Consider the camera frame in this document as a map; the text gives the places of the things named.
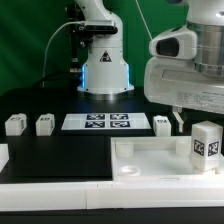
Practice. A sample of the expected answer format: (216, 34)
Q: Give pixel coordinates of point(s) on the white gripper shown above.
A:
(176, 83)

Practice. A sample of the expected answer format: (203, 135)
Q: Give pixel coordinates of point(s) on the white square tabletop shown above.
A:
(145, 159)

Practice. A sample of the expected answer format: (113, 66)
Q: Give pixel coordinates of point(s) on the white tag base sheet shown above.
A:
(105, 121)

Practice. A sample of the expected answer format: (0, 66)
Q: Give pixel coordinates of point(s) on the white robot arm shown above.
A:
(106, 74)

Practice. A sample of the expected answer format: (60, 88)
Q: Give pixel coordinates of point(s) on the white U-shaped obstacle fence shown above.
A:
(109, 194)

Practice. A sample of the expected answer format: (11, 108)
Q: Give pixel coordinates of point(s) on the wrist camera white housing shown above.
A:
(178, 43)

